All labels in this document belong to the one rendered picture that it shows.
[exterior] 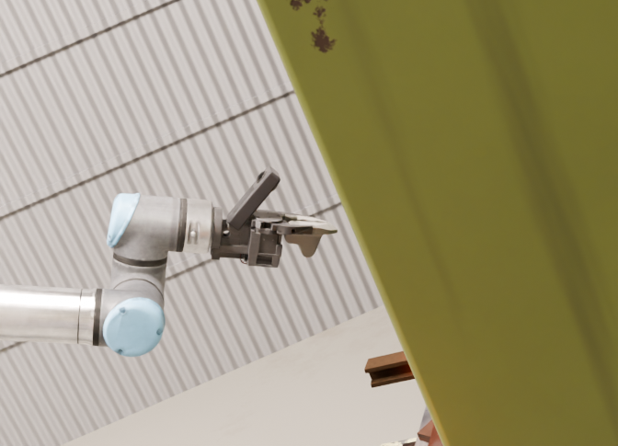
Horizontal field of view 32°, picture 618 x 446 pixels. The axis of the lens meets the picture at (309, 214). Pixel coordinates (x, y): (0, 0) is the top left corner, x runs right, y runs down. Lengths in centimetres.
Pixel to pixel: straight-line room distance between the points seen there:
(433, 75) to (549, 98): 8
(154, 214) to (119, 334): 22
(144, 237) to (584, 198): 109
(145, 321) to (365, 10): 99
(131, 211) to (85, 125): 210
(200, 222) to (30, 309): 31
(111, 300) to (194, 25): 221
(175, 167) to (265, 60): 50
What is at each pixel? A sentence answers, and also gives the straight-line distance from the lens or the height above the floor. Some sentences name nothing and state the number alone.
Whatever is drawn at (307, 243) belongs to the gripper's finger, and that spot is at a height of 106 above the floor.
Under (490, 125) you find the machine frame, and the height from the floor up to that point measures 144.
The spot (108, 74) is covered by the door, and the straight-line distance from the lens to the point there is 382.
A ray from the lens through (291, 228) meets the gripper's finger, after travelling 179.
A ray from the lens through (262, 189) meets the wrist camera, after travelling 178.
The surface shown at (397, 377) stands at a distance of 146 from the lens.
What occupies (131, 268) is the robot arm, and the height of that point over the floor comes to 115.
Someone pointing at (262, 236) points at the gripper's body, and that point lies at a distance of 180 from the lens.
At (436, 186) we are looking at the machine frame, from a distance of 80.
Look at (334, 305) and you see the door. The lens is 409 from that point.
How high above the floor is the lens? 166
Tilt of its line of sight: 18 degrees down
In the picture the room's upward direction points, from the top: 23 degrees counter-clockwise
